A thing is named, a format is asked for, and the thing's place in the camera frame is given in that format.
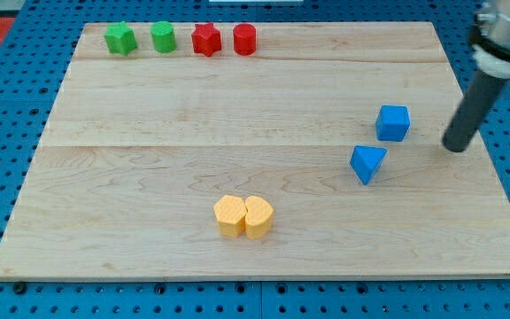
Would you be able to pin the green cylinder block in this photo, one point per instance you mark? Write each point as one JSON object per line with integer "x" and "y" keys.
{"x": 163, "y": 37}

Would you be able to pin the blue cube block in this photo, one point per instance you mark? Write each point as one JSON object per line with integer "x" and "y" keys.
{"x": 392, "y": 123}

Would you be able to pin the green star block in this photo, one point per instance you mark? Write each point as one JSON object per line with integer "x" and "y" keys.
{"x": 120, "y": 38}

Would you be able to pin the yellow heart block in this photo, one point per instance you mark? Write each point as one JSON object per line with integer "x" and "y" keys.
{"x": 259, "y": 217}

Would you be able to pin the red cylinder block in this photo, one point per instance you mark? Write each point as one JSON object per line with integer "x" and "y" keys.
{"x": 245, "y": 39}

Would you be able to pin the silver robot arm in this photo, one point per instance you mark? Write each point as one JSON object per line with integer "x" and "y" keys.
{"x": 489, "y": 37}

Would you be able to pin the blue triangle block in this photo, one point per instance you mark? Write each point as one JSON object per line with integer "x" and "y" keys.
{"x": 365, "y": 161}

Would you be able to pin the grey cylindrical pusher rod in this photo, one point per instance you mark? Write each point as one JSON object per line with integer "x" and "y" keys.
{"x": 478, "y": 99}

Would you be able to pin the light wooden board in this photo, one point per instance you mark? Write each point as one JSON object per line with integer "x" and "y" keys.
{"x": 138, "y": 149}

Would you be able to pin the yellow pentagon block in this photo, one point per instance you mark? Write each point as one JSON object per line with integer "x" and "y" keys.
{"x": 230, "y": 212}

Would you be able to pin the red star block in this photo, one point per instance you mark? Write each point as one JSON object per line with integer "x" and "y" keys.
{"x": 206, "y": 39}

